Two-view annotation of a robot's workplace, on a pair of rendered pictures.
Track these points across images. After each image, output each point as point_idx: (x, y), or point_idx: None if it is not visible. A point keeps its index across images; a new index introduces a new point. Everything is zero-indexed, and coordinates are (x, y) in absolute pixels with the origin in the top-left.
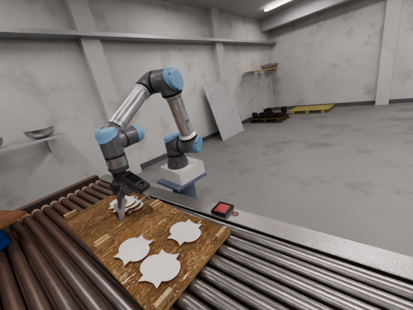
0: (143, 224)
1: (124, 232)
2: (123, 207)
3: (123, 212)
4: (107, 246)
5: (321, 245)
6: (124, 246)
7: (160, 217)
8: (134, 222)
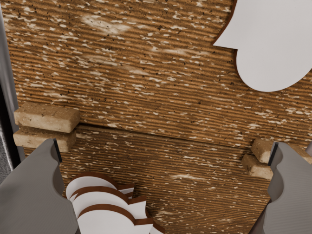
0: (152, 99)
1: (207, 135)
2: (302, 190)
3: (291, 160)
4: (277, 135)
5: None
6: (285, 68)
7: (91, 56)
8: (155, 139)
